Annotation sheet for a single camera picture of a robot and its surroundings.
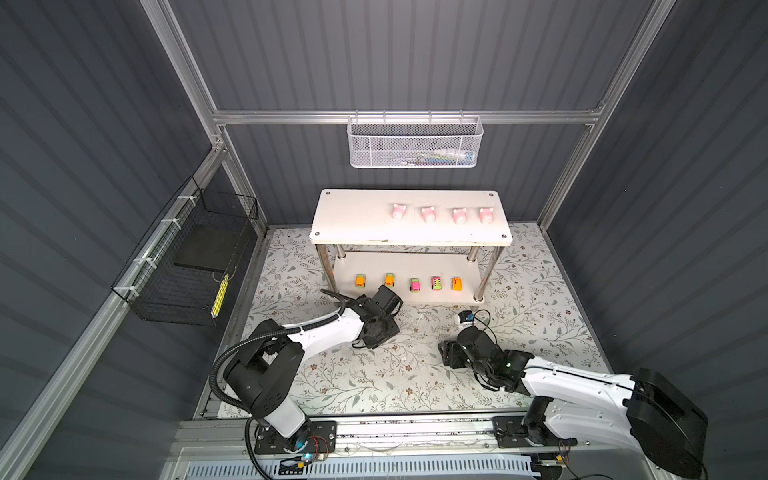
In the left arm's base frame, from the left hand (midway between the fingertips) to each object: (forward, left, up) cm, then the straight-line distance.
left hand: (395, 333), depth 88 cm
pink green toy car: (+13, -14, +6) cm, 20 cm away
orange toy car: (+13, -21, +5) cm, 25 cm away
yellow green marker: (0, +41, +24) cm, 48 cm away
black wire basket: (+7, +53, +24) cm, 59 cm away
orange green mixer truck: (+16, +10, +5) cm, 19 cm away
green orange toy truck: (+15, +1, +6) cm, 16 cm away
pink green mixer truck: (+13, -7, +5) cm, 16 cm away
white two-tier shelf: (+36, -15, -3) cm, 40 cm away
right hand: (-6, -16, 0) cm, 17 cm away
